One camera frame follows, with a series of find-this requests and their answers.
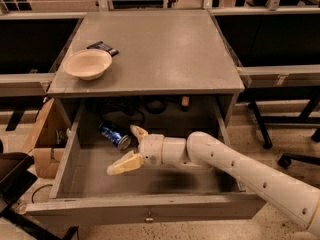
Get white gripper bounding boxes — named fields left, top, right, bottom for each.
left=106, top=125, right=164, bottom=175

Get blue pepsi can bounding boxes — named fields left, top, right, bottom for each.
left=99, top=121, right=131, bottom=150

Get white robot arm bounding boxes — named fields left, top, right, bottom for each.
left=107, top=125, right=320, bottom=237

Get open grey top drawer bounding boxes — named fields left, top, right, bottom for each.
left=27, top=96, right=264, bottom=226

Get metal drawer knob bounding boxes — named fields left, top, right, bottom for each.
left=144, top=211, right=154, bottom=223

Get brown cardboard box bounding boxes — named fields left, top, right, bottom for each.
left=22, top=98, right=69, bottom=179

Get white paper bowl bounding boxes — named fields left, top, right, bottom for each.
left=63, top=49, right=112, bottom=81

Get grey cabinet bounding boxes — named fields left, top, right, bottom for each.
left=47, top=9, right=246, bottom=128

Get dark snack packet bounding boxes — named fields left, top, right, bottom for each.
left=88, top=41, right=119, bottom=56

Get black chair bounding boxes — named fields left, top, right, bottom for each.
left=0, top=141, right=79, bottom=240

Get black table leg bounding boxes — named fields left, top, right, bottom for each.
left=249, top=100, right=272, bottom=149

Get black office chair base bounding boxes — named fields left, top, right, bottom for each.
left=278, top=128, right=320, bottom=169

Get black cable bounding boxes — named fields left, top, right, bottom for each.
left=126, top=98, right=167, bottom=127

